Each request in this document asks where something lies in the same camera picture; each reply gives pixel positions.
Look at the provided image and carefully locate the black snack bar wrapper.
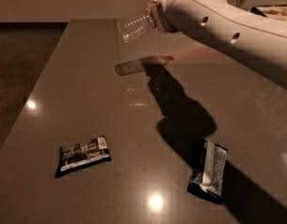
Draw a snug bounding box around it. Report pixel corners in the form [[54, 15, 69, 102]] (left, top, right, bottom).
[[54, 136, 111, 178]]

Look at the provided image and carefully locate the blue white snack wrapper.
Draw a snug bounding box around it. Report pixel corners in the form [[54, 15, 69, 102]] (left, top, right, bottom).
[[187, 141, 227, 204]]

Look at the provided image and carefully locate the clear plastic water bottle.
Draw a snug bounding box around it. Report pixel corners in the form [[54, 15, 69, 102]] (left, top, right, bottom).
[[117, 8, 157, 43]]

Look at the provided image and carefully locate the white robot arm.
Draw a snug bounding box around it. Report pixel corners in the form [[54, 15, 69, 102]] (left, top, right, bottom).
[[156, 0, 287, 90]]

